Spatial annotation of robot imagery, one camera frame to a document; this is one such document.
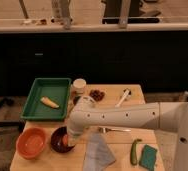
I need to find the apple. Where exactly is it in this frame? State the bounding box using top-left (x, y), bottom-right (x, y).
top-left (62, 134), bottom-right (68, 146)

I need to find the green sponge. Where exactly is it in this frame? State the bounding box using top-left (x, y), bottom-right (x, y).
top-left (139, 145), bottom-right (157, 171)

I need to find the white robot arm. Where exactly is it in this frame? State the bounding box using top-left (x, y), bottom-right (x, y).
top-left (67, 96), bottom-right (188, 171)

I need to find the blue grey cloth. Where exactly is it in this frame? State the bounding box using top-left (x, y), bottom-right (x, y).
top-left (83, 133), bottom-right (116, 171)

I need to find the green cucumber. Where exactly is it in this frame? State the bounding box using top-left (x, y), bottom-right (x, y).
top-left (130, 139), bottom-right (142, 166)

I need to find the dark maroon plate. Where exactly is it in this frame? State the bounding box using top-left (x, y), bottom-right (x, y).
top-left (50, 127), bottom-right (73, 153)

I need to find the white black spatula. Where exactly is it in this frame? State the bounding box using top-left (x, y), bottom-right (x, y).
top-left (115, 89), bottom-right (131, 107)

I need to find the metal cup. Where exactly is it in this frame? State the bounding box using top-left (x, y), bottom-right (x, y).
top-left (73, 96), bottom-right (81, 105)

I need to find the green plastic tray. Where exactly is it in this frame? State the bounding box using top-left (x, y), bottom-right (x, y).
top-left (21, 78), bottom-right (71, 121)

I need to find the orange bowl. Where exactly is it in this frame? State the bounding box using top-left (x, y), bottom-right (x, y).
top-left (16, 127), bottom-right (46, 160)

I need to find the brown pretzel snack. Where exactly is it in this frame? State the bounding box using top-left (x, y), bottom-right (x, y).
top-left (89, 90), bottom-right (105, 101)

